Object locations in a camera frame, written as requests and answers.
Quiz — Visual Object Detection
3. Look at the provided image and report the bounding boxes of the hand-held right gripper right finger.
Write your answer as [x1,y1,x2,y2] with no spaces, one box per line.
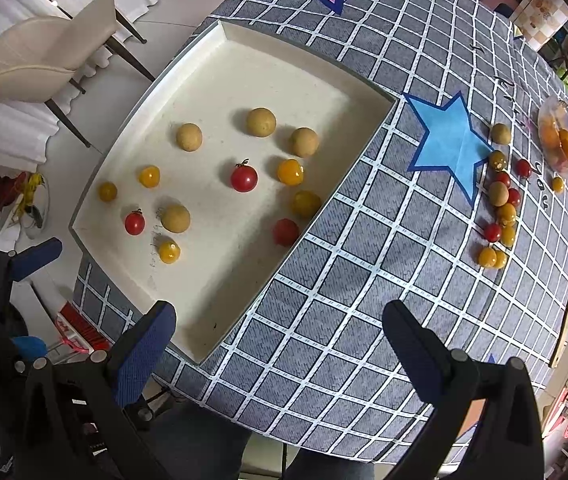
[383,301,547,480]

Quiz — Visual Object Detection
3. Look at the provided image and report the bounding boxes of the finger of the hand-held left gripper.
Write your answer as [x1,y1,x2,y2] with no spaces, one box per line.
[0,237,63,286]
[11,335,49,363]

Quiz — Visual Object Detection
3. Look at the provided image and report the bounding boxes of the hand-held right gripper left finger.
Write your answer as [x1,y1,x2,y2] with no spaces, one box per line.
[24,300,177,480]

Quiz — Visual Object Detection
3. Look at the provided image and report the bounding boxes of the red cherry tomato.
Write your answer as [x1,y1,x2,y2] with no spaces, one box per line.
[230,159,259,193]
[272,218,300,247]
[124,209,146,236]

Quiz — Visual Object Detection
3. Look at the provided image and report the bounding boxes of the cluster of cherry tomatoes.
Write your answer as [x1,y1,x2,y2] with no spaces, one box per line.
[477,150,566,269]

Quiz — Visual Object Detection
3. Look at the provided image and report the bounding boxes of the olive-yellow tomato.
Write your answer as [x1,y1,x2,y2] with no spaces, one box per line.
[160,203,191,234]

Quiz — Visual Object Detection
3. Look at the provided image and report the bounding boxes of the white rectangular tray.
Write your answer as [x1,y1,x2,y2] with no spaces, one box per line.
[69,19,399,366]

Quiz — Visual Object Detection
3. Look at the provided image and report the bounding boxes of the red box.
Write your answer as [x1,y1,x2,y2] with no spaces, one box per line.
[56,302,112,353]

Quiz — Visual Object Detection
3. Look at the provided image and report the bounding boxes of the vase with flowers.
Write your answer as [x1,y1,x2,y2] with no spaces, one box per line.
[0,170,51,241]

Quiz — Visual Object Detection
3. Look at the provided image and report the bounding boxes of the grey grid star tablecloth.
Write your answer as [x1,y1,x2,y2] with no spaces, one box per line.
[71,0,568,463]

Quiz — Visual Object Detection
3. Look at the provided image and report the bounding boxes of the beige chair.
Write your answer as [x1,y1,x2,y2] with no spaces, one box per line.
[0,0,156,149]

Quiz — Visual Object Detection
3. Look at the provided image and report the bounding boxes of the heap of orange cherry tomatoes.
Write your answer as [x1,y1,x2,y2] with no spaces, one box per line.
[540,125,568,168]

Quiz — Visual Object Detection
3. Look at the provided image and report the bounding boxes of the checkered printed food box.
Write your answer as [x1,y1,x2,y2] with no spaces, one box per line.
[514,0,568,51]

